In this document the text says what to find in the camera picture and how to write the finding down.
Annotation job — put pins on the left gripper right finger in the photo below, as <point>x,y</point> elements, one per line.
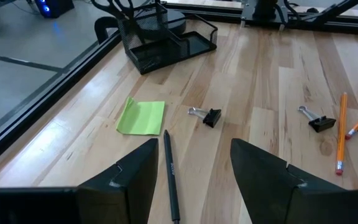
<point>275,196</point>

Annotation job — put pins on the black pen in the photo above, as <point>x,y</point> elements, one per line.
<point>170,174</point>
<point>117,14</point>

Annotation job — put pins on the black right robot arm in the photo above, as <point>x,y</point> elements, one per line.
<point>264,9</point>

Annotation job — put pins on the black binder clip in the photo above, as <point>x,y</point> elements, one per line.
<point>213,117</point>
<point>322,124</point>

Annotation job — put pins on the computer tower with blue lights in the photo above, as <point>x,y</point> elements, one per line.
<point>57,7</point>

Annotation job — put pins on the black aluminium table frame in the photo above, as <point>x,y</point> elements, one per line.
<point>42,101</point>

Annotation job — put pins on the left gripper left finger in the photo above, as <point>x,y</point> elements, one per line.
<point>129,193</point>

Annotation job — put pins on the green sticky note pad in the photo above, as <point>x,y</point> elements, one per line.
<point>141,118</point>

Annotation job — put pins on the white globe lamp black base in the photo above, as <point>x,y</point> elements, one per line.
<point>176,23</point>

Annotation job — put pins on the black mesh desk organizer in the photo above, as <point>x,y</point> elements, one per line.
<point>166,53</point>

